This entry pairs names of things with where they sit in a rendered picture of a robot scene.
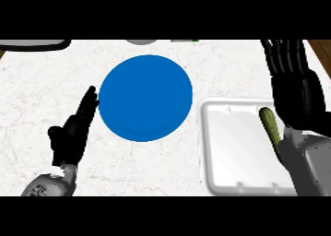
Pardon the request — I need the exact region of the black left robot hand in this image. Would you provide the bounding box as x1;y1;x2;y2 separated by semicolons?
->
46;85;101;168

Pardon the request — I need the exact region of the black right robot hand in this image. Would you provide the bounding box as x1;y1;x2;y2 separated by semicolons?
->
259;39;331;142

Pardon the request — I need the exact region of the green squash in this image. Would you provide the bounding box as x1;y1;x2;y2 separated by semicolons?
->
258;106;283;151

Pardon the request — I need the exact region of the blue plate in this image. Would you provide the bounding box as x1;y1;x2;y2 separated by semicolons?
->
98;54;194;143

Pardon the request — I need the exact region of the white tray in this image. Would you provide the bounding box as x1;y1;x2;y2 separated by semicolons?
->
197;97;299;197

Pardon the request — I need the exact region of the dark-rimmed grey appliance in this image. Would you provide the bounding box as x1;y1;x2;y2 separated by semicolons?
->
0;39;73;53

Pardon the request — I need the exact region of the grey round object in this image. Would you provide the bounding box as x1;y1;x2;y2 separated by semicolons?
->
125;39;159;46

